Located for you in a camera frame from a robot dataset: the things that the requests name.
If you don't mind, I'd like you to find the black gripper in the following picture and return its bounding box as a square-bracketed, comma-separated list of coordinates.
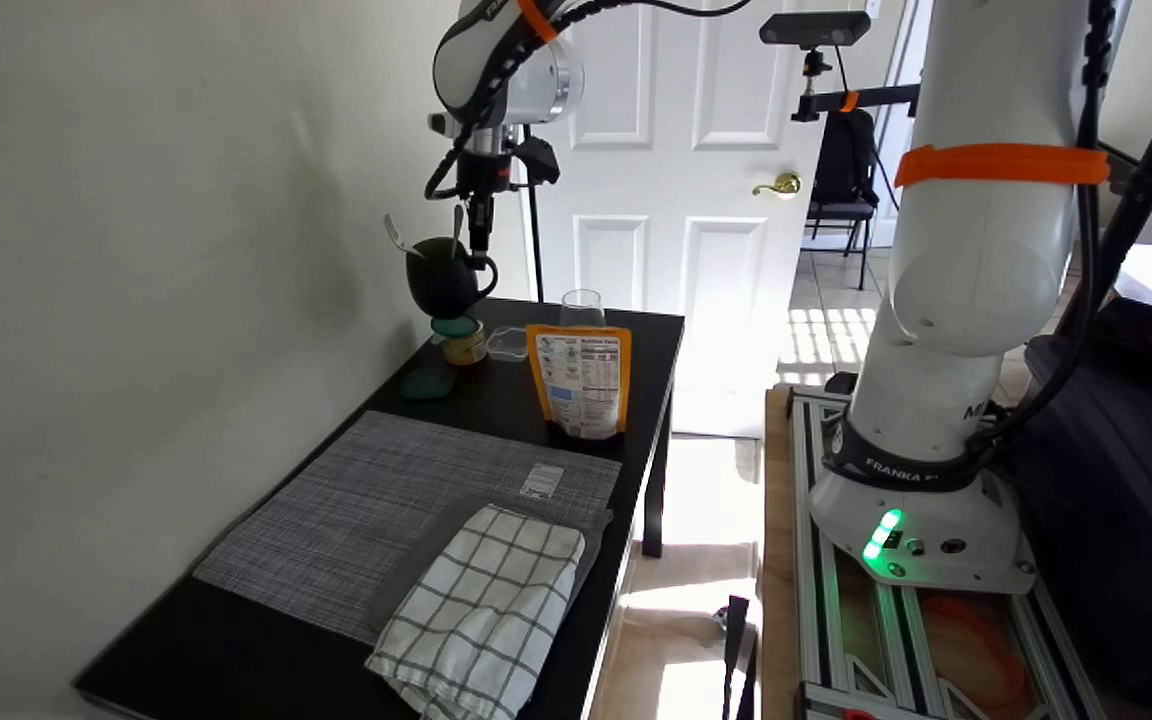
[454, 154, 517, 256]

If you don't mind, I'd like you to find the black mug green inside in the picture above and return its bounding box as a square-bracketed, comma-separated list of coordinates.
[406, 236, 503, 323]

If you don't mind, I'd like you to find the white utensil in mug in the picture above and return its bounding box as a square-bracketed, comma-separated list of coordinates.
[379, 214, 426, 261]

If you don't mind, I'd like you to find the grey woven placemat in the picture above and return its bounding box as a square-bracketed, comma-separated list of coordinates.
[190, 407, 624, 650]

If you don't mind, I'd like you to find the thin black tripod pole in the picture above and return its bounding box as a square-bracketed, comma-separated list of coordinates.
[522, 123, 552, 309]

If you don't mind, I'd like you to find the orange jar with green lid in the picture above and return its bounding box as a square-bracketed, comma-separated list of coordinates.
[431, 314, 490, 371]

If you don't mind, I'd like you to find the small clear plastic container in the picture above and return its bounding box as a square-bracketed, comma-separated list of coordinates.
[480, 323, 535, 367]

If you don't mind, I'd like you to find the clear glass cup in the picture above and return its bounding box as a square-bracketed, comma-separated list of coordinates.
[555, 287, 609, 332]

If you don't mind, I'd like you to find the dark green round lid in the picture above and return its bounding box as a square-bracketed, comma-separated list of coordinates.
[395, 356, 462, 406]

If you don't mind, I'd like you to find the orange snack pouch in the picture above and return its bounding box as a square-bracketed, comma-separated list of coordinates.
[525, 320, 638, 444]

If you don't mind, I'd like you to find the white panel door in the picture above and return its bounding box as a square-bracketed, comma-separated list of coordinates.
[522, 0, 904, 439]

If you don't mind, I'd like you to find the brass door knob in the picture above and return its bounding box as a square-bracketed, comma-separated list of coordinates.
[747, 169, 806, 206]

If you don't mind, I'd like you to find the black chair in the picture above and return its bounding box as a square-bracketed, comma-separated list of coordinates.
[799, 108, 887, 297]

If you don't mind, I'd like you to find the white checked dish towel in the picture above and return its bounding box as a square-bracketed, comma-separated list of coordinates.
[364, 499, 592, 720]

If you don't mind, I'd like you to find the wooden board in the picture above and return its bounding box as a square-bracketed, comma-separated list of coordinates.
[755, 380, 810, 720]

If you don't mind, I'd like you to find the black table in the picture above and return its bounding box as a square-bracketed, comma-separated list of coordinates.
[73, 297, 688, 720]

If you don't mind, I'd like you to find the dark cabinet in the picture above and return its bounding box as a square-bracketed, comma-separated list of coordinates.
[1000, 297, 1152, 720]

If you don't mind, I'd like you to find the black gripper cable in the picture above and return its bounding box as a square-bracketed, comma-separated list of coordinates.
[419, 76, 490, 208]

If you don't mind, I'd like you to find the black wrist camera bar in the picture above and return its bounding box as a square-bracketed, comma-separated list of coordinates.
[512, 133, 565, 192]

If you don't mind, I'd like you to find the black camera on stand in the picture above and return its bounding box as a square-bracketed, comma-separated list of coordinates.
[755, 9, 927, 128]

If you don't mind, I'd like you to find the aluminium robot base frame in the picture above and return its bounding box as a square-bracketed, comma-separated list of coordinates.
[787, 380, 1118, 720]

